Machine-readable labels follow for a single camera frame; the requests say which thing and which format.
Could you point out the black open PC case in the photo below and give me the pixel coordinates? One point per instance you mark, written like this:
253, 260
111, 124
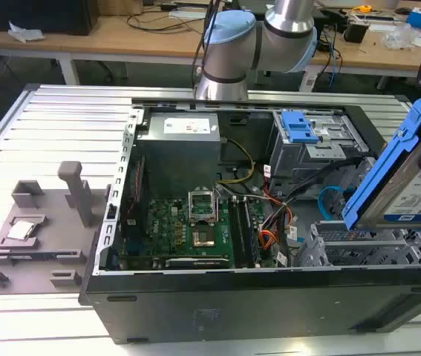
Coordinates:
232, 308

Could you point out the metal drive cage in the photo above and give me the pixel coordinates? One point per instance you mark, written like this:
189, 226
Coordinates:
292, 155

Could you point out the wooden desk with white legs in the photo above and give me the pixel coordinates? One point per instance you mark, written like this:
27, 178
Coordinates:
121, 41

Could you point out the small black motor block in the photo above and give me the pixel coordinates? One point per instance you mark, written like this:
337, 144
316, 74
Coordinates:
355, 31

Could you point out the hard disk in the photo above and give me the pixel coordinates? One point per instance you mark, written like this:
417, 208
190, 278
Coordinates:
399, 174

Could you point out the thin metal locking lever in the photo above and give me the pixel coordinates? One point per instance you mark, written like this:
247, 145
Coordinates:
217, 204

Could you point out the grey metal disk bay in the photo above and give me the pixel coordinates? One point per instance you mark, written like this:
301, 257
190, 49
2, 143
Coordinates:
366, 252

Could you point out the black graphics card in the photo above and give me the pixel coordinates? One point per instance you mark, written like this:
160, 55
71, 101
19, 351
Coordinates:
195, 263

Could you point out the wooden desk with clutter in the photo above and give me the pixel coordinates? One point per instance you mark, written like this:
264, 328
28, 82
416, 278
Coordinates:
373, 55

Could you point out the green motherboard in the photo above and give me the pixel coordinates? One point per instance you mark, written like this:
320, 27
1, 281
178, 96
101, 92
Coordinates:
165, 226

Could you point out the black box on desk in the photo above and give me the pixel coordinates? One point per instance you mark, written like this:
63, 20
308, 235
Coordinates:
35, 15

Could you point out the grey power supply unit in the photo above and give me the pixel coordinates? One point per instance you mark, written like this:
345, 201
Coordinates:
180, 155

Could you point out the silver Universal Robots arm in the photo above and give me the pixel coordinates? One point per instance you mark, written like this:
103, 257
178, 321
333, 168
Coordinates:
228, 48

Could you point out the CPU socket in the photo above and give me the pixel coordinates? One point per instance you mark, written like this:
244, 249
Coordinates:
203, 238

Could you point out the crumpled white paper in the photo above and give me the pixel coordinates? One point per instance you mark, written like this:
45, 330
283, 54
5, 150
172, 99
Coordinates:
26, 33

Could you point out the silver CPU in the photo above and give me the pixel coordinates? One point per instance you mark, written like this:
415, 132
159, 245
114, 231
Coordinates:
20, 230

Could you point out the grey parts rack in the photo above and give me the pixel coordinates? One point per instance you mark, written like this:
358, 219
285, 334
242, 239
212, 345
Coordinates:
47, 241

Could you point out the blue plastic cage latch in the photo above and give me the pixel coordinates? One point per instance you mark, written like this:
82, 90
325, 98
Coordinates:
299, 128

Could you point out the black case fan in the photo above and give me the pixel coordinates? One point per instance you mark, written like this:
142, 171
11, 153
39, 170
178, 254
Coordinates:
136, 189

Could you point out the clear plastic bag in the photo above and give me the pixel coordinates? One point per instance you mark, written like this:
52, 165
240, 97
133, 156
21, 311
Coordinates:
401, 37

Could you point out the black RAM stick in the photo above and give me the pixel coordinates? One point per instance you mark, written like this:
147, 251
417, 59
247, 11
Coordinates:
250, 233

